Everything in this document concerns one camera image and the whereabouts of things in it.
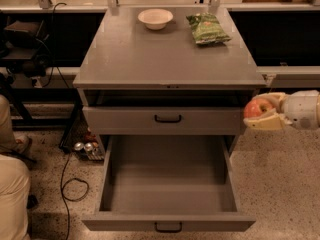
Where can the green chip bag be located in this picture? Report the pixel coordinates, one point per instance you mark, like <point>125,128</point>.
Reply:
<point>206,29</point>

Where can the closed grey upper drawer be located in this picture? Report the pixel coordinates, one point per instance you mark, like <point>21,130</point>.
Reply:
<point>140,120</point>

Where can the silver can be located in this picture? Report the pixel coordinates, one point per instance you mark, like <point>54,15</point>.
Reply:
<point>88,147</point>
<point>78,146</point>

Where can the wire basket with items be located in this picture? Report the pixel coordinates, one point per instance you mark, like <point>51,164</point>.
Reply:
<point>78,131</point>

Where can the black equipment on left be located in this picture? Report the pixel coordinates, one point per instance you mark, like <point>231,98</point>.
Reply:
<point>24,46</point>

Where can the black middle drawer handle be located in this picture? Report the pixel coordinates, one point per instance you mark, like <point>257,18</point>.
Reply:
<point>168,227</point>

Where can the person beige rear leg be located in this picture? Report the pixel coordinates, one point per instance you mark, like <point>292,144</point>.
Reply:
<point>7,138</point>

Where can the grey drawer cabinet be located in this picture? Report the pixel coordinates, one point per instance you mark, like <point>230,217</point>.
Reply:
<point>128,65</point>

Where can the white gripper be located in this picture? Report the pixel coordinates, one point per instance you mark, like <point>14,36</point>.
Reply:
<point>301,109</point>

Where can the red apple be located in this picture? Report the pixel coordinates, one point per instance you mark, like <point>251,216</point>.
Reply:
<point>257,107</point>

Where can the black drawer handle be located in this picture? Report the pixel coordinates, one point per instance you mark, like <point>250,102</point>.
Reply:
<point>169,120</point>
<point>168,227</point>

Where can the white shoe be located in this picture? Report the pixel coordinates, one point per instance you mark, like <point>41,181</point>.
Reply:
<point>23,142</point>

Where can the black upper drawer handle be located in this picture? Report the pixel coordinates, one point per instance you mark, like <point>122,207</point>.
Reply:
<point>169,120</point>

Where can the white bowl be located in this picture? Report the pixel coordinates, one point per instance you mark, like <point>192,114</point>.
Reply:
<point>155,19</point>

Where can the open grey middle drawer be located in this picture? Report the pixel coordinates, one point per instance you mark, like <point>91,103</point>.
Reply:
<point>150,179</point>

